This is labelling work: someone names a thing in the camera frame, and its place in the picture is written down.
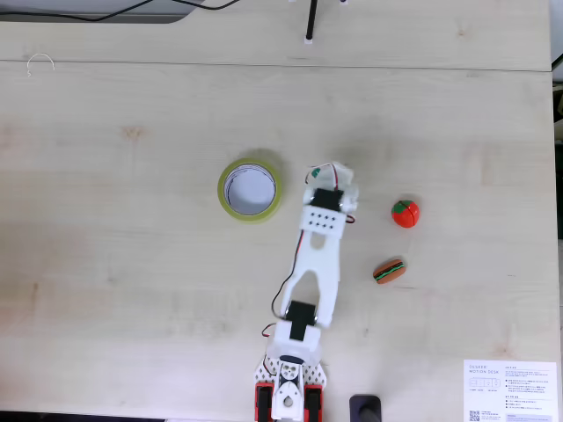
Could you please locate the dark grey board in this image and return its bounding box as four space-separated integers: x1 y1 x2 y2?
0 11 191 25

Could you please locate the thin white wire loop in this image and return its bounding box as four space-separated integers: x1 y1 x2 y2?
26 53 56 78

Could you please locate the red black servo cable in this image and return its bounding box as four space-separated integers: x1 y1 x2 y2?
305 164 340 191

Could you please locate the white printed paper sheet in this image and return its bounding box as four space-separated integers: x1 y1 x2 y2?
463 359 558 422

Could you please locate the black camera tripod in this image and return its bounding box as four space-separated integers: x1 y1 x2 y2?
288 0 351 47

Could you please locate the black desk cable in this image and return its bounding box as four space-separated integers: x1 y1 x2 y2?
0 0 242 23

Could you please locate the red table clamp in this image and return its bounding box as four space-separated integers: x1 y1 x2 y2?
255 382 275 422
304 383 325 422

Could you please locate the red green toy tomato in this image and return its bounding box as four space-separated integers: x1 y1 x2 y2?
391 199 420 229

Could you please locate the yellow tape roll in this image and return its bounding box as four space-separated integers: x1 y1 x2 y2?
216 157 284 225

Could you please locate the black monitor stand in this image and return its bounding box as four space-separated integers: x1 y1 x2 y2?
348 394 382 422

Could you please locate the toy hamburger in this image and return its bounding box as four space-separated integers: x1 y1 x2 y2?
372 258 406 286

